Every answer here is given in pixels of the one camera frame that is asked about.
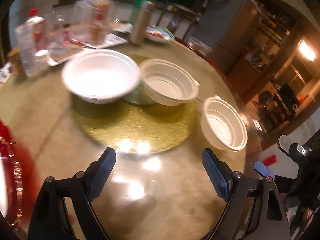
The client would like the red glass scalloped plate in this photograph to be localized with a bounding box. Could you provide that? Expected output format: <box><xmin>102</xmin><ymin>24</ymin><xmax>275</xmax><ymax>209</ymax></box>
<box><xmin>1</xmin><ymin>119</ymin><xmax>23</xmax><ymax>230</ymax></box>

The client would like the large white foam bowl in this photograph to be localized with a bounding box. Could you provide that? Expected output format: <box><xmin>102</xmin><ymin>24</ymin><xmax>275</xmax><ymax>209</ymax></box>
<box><xmin>61</xmin><ymin>49</ymin><xmax>141</xmax><ymax>105</ymax></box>

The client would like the cream plastic ribbed bowl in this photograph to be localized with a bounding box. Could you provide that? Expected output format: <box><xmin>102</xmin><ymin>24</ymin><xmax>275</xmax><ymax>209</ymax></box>
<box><xmin>139</xmin><ymin>59</ymin><xmax>200</xmax><ymax>106</ymax></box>

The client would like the gold glitter round placemat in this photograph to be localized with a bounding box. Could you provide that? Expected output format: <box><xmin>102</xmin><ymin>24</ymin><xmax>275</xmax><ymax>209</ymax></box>
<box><xmin>71</xmin><ymin>95</ymin><xmax>197</xmax><ymax>154</ymax></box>

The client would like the green round turntable base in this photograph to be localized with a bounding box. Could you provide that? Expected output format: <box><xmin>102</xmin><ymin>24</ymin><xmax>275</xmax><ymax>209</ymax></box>
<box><xmin>123</xmin><ymin>81</ymin><xmax>155</xmax><ymax>106</ymax></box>

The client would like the white printed paper sheet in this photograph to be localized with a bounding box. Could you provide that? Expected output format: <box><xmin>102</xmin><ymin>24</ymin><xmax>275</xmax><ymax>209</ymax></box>
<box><xmin>47</xmin><ymin>23</ymin><xmax>133</xmax><ymax>67</ymax></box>

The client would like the peanut butter jar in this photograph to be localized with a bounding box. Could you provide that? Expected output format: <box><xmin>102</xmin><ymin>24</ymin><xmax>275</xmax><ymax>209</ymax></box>
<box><xmin>7</xmin><ymin>47</ymin><xmax>25</xmax><ymax>76</ymax></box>

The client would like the clear plastic container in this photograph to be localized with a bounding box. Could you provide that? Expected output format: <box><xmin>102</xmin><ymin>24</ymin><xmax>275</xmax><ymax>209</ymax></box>
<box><xmin>187</xmin><ymin>37</ymin><xmax>212</xmax><ymax>57</ymax></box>

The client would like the amber liquid glass bottle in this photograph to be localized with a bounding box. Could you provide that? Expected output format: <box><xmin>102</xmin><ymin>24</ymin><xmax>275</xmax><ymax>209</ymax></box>
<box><xmin>89</xmin><ymin>0</ymin><xmax>110</xmax><ymax>44</ymax></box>

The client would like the clear glass pitcher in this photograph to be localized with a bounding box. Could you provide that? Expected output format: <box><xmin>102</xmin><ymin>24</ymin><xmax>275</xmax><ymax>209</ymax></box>
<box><xmin>44</xmin><ymin>11</ymin><xmax>65</xmax><ymax>56</ymax></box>

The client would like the blue patterned snack dish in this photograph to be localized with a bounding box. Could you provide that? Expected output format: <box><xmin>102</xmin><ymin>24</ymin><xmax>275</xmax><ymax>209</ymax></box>
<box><xmin>145</xmin><ymin>27</ymin><xmax>175</xmax><ymax>43</ymax></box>

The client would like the red capped white bottle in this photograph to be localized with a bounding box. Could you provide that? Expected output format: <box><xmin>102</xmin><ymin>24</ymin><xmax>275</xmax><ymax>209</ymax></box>
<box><xmin>26</xmin><ymin>9</ymin><xmax>45</xmax><ymax>51</ymax></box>

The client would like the clear plastic bag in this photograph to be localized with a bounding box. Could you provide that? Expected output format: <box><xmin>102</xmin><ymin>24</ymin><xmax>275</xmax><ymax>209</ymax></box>
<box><xmin>70</xmin><ymin>0</ymin><xmax>116</xmax><ymax>45</ymax></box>

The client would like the steel thermos flask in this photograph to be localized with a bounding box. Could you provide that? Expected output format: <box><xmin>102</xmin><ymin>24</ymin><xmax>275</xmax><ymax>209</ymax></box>
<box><xmin>130</xmin><ymin>1</ymin><xmax>155</xmax><ymax>45</ymax></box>

